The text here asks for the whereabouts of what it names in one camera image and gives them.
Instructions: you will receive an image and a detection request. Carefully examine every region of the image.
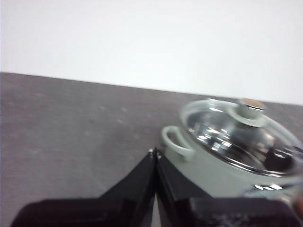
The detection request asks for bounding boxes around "pale green electric pot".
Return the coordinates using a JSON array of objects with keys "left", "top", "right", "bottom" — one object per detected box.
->
[{"left": 161, "top": 99, "right": 303, "bottom": 200}]

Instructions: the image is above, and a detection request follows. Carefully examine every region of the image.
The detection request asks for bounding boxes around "glass lid with green knob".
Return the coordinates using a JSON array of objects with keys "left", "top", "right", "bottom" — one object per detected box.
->
[{"left": 180, "top": 98, "right": 303, "bottom": 181}]

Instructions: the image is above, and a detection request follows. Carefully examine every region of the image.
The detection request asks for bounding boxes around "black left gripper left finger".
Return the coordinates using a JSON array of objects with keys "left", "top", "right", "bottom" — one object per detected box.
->
[{"left": 10, "top": 148, "right": 158, "bottom": 227}]

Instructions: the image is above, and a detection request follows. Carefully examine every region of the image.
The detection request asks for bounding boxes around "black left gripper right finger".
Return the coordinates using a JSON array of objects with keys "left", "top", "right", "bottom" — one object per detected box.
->
[{"left": 155, "top": 151, "right": 299, "bottom": 227}]

